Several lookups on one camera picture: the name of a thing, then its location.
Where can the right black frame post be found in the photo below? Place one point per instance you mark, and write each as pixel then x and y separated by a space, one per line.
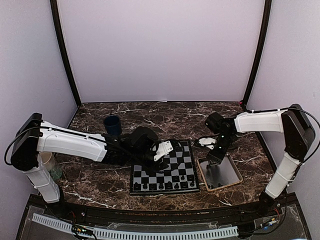
pixel 258 52

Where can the white slotted cable duct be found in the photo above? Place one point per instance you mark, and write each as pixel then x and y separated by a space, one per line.
pixel 109 234

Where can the beige paper cup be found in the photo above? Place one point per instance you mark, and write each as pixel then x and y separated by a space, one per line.
pixel 51 165

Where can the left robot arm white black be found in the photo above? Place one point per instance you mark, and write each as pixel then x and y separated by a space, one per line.
pixel 37 135

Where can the black frame post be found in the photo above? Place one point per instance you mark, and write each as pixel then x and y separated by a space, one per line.
pixel 258 52
pixel 63 52

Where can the left black frame post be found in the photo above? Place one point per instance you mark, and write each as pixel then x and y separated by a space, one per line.
pixel 63 52

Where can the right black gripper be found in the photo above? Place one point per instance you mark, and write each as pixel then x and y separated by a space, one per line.
pixel 216 157

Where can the small green circuit board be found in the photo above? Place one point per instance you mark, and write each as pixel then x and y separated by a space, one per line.
pixel 78 229

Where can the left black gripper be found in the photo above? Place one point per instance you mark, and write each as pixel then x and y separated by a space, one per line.
pixel 161 165

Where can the black grey chess board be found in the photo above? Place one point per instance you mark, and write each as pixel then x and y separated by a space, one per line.
pixel 179 164

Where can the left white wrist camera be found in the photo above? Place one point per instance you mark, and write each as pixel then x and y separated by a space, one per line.
pixel 162 149

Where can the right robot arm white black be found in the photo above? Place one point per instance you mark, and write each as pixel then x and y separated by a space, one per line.
pixel 294 124

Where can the black front rail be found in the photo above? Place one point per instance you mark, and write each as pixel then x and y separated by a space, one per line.
pixel 100 215

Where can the wooden tray with dark base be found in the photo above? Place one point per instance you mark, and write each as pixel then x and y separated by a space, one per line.
pixel 226 173

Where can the dark blue cup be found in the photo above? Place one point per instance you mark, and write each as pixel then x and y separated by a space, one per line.
pixel 112 124

